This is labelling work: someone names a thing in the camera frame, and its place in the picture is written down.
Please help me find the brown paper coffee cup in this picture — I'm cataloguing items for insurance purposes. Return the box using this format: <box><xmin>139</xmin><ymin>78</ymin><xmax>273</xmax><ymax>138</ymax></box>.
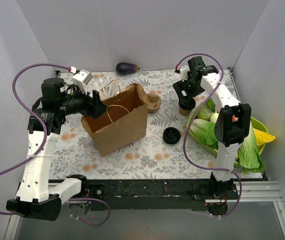
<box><xmin>178</xmin><ymin>96</ymin><xmax>196</xmax><ymax>116</ymax></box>

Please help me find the black plastic cup lid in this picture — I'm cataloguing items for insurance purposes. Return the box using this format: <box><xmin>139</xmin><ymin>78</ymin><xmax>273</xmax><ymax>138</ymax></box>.
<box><xmin>178</xmin><ymin>96</ymin><xmax>196</xmax><ymax>111</ymax></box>

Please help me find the bundle of white straws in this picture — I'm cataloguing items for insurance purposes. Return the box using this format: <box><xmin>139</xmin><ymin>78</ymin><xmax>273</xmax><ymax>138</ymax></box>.
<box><xmin>92</xmin><ymin>78</ymin><xmax>121</xmax><ymax>100</ymax></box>

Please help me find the brown pulp cup carrier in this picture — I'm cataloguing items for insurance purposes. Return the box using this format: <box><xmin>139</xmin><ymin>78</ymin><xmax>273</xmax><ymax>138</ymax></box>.
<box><xmin>147</xmin><ymin>93</ymin><xmax>162</xmax><ymax>114</ymax></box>

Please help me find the purple eggplant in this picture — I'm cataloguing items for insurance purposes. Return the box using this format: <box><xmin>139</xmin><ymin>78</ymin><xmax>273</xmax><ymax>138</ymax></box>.
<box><xmin>115</xmin><ymin>62</ymin><xmax>140</xmax><ymax>76</ymax></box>

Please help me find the aluminium frame rail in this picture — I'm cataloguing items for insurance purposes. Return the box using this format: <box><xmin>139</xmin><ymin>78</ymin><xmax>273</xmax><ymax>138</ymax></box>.
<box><xmin>5</xmin><ymin>181</ymin><xmax>285</xmax><ymax>240</ymax></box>

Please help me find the napa cabbage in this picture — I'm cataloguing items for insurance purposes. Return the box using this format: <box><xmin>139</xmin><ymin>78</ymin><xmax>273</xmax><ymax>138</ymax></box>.
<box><xmin>237</xmin><ymin>123</ymin><xmax>265</xmax><ymax>173</ymax></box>

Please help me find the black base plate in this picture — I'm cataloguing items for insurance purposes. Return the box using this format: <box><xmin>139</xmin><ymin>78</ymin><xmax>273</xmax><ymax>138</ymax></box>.
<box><xmin>59</xmin><ymin>178</ymin><xmax>240</xmax><ymax>212</ymax></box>

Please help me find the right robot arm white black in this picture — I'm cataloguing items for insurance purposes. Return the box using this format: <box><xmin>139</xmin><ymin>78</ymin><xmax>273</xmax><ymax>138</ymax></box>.
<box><xmin>173</xmin><ymin>53</ymin><xmax>252</xmax><ymax>199</ymax></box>

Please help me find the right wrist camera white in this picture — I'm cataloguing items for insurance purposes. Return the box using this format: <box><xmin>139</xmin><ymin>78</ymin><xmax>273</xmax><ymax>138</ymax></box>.
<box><xmin>175</xmin><ymin>65</ymin><xmax>190</xmax><ymax>82</ymax></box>

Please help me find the yellow pepper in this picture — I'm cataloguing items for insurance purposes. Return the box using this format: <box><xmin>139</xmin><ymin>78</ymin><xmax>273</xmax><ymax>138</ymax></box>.
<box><xmin>253</xmin><ymin>128</ymin><xmax>276</xmax><ymax>146</ymax></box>

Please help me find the green leafy lettuce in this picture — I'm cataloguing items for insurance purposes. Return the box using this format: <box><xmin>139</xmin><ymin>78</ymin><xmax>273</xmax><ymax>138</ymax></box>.
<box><xmin>189</xmin><ymin>118</ymin><xmax>218</xmax><ymax>148</ymax></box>

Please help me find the round green cabbage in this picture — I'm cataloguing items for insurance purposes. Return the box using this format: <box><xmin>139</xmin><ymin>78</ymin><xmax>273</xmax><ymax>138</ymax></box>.
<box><xmin>197</xmin><ymin>98</ymin><xmax>217</xmax><ymax>121</ymax></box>

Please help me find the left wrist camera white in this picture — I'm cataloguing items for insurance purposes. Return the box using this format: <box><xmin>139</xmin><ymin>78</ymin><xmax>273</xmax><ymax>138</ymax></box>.
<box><xmin>69</xmin><ymin>66</ymin><xmax>93</xmax><ymax>94</ymax></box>

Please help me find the brown paper bag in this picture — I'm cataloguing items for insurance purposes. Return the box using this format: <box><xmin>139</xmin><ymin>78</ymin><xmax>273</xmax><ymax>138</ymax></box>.
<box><xmin>81</xmin><ymin>83</ymin><xmax>148</xmax><ymax>157</ymax></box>

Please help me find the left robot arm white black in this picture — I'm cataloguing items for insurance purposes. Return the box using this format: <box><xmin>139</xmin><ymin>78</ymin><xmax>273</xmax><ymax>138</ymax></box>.
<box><xmin>6</xmin><ymin>78</ymin><xmax>107</xmax><ymax>221</ymax></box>

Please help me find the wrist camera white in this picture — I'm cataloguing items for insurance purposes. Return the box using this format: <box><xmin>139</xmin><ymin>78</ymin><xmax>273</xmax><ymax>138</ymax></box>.
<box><xmin>175</xmin><ymin>65</ymin><xmax>190</xmax><ymax>82</ymax></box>
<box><xmin>69</xmin><ymin>66</ymin><xmax>93</xmax><ymax>94</ymax></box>

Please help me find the stack of black lids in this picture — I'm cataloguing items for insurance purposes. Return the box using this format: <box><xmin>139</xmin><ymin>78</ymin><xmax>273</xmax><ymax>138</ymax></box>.
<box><xmin>162</xmin><ymin>127</ymin><xmax>181</xmax><ymax>145</ymax></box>

